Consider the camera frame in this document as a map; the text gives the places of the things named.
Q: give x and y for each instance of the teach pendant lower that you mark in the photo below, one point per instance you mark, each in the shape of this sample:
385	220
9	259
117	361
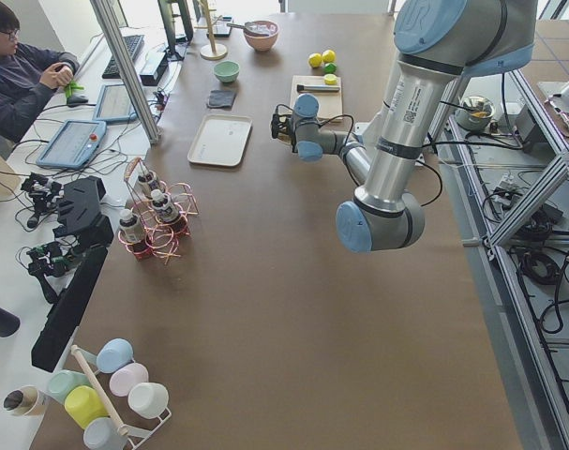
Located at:
73	144

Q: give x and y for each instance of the cream rabbit tray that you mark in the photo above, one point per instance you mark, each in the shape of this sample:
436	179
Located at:
221	140

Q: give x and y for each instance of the grey blue cup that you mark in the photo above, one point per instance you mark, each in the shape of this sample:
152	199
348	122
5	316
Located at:
100	434

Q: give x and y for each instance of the copper wire bottle rack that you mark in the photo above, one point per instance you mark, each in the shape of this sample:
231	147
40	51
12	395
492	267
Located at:
162	240

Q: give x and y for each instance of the yellow lemon lower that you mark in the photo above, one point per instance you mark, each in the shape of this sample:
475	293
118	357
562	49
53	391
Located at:
315	60

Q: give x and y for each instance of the steel muddler black tip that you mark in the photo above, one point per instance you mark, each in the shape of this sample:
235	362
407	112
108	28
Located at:
314	88

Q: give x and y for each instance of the white cup rack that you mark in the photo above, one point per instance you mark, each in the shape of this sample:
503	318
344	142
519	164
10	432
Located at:
141	433

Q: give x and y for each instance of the aluminium frame post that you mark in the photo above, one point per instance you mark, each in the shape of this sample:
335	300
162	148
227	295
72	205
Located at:
108	23

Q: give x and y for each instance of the steel bowl under frame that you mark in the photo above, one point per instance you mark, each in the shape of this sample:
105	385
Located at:
474	113

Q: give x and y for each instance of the teach pendant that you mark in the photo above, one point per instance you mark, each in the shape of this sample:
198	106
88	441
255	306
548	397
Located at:
73	144
113	105

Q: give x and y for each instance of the teach pendant upper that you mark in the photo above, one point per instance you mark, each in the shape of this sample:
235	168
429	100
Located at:
113	105

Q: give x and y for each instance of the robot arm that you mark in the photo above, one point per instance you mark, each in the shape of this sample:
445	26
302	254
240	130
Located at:
437	42

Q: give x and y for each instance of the mint green cup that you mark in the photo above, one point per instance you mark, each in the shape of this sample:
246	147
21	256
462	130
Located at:
63	382

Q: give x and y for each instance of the yellow cup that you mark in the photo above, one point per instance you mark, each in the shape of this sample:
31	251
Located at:
83	405

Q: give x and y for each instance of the green bowl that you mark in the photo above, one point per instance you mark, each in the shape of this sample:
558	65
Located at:
226	71

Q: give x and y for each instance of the tea bottle lower left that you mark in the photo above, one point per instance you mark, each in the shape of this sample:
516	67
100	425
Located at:
164	208

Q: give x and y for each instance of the metal ice scoop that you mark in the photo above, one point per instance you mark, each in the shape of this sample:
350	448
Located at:
254	29

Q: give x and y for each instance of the pink ice bowl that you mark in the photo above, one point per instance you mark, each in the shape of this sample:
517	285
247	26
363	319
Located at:
263	44

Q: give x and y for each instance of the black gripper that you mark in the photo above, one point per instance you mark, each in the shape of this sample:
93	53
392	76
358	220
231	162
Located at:
289	132

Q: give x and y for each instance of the wooden cutting board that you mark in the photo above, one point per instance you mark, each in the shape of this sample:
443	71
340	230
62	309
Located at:
330	104

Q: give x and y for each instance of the white cup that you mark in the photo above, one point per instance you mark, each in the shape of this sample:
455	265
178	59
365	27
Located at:
148	399

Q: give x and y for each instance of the light blue cup upper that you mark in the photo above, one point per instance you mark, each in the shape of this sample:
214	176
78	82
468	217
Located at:
114	355

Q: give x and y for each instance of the paper coffee cup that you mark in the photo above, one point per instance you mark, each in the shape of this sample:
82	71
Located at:
26	401

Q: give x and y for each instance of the pink cup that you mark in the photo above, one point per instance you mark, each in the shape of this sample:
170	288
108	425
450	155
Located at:
125	378

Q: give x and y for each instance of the green lime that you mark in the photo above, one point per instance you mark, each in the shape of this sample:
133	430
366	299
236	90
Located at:
329	68

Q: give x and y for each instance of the tea bottle top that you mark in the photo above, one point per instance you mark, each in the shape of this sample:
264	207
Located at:
148	182

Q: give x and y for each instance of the tea bottle lower right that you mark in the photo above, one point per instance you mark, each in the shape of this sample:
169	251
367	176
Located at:
133	232

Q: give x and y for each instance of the grey folded cloth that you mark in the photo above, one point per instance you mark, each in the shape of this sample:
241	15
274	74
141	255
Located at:
221	99

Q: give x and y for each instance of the seated person dark sweater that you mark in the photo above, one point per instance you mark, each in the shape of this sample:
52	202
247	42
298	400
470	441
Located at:
29	77

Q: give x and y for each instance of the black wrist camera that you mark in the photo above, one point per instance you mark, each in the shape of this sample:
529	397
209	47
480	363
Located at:
279	110

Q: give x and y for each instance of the yellow lemon upper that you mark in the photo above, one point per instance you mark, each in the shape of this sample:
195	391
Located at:
328	56

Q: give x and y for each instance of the wooden cup stand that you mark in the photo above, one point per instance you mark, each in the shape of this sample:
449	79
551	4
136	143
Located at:
212	50

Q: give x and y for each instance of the yellow lemon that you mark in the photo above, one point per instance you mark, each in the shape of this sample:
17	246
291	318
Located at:
328	56
315	60

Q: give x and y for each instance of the half lemon slice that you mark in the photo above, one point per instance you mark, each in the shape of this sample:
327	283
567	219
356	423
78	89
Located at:
330	79

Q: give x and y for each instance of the tea bottle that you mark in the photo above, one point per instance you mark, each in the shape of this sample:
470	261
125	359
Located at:
133	232
164	208
148	182

